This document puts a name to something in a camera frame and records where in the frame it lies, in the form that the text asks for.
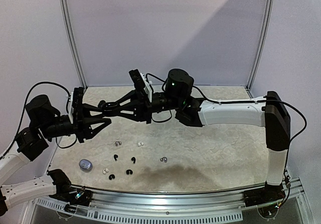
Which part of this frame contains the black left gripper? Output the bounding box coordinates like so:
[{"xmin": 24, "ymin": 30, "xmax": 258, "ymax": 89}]
[{"xmin": 41, "ymin": 102, "xmax": 112, "ymax": 143}]

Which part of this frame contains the glossy black earbud charging case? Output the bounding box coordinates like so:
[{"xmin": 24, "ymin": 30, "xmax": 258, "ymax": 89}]
[{"xmin": 102, "ymin": 102, "xmax": 120, "ymax": 110}]

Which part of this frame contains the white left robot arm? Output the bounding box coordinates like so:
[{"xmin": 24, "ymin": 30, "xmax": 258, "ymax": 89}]
[{"xmin": 1, "ymin": 94, "xmax": 111, "ymax": 215}]

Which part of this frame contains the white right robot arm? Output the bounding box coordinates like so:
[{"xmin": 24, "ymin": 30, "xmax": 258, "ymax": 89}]
[{"xmin": 98, "ymin": 68, "xmax": 290, "ymax": 202}]

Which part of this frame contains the silver blue charging case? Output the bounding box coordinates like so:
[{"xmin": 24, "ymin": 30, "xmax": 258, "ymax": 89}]
[{"xmin": 79, "ymin": 159, "xmax": 93, "ymax": 172}]

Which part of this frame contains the white earbud lower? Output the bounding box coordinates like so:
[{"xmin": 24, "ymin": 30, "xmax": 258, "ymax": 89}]
[{"xmin": 102, "ymin": 168, "xmax": 109, "ymax": 175}]

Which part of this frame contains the silver earbud right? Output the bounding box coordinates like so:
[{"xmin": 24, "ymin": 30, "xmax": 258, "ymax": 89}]
[{"xmin": 160, "ymin": 157, "xmax": 168, "ymax": 163}]

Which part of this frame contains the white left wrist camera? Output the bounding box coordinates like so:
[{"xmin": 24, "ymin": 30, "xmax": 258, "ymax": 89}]
[{"xmin": 67, "ymin": 87, "xmax": 85, "ymax": 123}]

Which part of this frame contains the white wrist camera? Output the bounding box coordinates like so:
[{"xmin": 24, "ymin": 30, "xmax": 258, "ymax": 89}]
[
  {"xmin": 129, "ymin": 69, "xmax": 153, "ymax": 103},
  {"xmin": 67, "ymin": 87, "xmax": 85, "ymax": 123}
]

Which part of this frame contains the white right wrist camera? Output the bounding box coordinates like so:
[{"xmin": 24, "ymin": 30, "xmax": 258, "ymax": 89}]
[{"xmin": 129, "ymin": 69, "xmax": 153, "ymax": 103}]

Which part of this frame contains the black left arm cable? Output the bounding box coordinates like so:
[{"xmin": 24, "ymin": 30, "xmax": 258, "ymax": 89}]
[{"xmin": 24, "ymin": 81, "xmax": 72, "ymax": 119}]

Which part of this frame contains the black ring earbud left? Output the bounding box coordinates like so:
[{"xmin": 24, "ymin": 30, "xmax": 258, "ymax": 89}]
[{"xmin": 109, "ymin": 174, "xmax": 115, "ymax": 180}]

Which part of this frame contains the black ring earbud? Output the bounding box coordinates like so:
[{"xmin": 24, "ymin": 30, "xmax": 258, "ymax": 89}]
[
  {"xmin": 109, "ymin": 174, "xmax": 115, "ymax": 180},
  {"xmin": 126, "ymin": 169, "xmax": 133, "ymax": 175}
]

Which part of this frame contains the black ring earbud right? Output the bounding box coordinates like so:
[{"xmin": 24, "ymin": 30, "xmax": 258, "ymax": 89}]
[{"xmin": 126, "ymin": 169, "xmax": 133, "ymax": 175}]

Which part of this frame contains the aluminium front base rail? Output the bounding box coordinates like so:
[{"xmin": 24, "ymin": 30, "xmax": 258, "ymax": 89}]
[{"xmin": 32, "ymin": 176, "xmax": 309, "ymax": 221}]

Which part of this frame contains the aluminium left corner post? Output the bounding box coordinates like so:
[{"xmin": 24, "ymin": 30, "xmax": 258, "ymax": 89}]
[{"xmin": 60, "ymin": 0, "xmax": 88, "ymax": 89}]

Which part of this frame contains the aluminium corner post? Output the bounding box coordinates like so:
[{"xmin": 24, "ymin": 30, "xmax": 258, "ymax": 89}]
[
  {"xmin": 60, "ymin": 0, "xmax": 88, "ymax": 89},
  {"xmin": 245, "ymin": 0, "xmax": 273, "ymax": 93}
]

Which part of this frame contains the aluminium right corner post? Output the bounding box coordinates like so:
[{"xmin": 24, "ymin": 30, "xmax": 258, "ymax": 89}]
[{"xmin": 245, "ymin": 0, "xmax": 273, "ymax": 93}]

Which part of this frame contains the white perforated cable tray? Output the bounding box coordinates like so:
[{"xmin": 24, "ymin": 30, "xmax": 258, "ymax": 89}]
[{"xmin": 36, "ymin": 198, "xmax": 243, "ymax": 223}]

